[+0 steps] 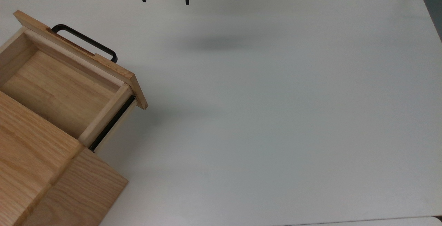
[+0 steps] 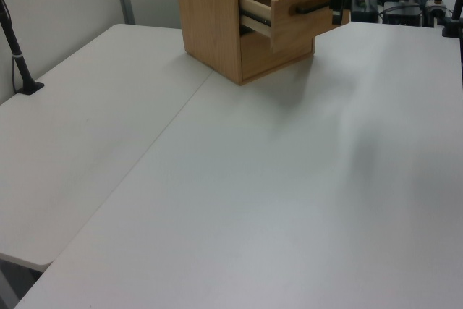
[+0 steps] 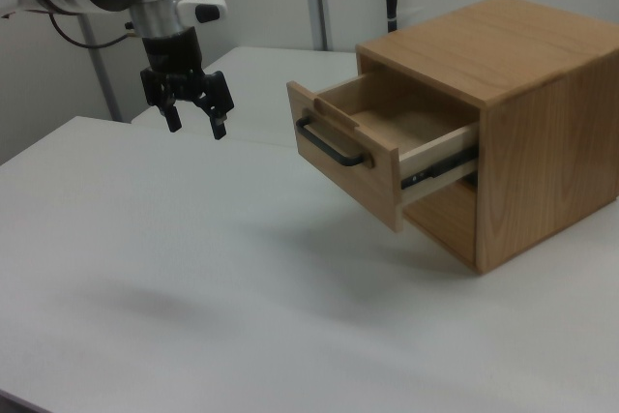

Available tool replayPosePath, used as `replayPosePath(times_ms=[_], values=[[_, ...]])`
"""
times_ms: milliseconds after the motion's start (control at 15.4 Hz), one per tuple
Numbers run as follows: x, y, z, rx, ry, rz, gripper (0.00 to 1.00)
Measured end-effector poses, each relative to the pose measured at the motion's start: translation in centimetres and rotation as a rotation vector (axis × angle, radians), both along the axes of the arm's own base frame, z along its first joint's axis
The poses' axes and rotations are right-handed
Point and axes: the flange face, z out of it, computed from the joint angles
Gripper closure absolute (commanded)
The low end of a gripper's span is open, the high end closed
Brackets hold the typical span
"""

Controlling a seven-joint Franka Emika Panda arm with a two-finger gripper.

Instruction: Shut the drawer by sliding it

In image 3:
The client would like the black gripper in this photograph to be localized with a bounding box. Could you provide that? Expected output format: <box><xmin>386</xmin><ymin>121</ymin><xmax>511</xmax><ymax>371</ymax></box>
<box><xmin>139</xmin><ymin>26</ymin><xmax>236</xmax><ymax>140</ymax></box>

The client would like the wooden drawer with black handle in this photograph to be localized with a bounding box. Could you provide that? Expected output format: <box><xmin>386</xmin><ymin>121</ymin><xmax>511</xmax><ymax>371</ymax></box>
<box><xmin>285</xmin><ymin>64</ymin><xmax>481</xmax><ymax>233</ymax></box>

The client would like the wooden cabinet box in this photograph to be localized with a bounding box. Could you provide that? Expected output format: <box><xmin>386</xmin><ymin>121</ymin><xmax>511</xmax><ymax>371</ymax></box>
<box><xmin>355</xmin><ymin>0</ymin><xmax>619</xmax><ymax>275</ymax></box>

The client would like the thin dark robot cable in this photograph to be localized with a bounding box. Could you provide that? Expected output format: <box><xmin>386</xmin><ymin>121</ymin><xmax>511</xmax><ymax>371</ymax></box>
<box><xmin>47</xmin><ymin>12</ymin><xmax>142</xmax><ymax>50</ymax></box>

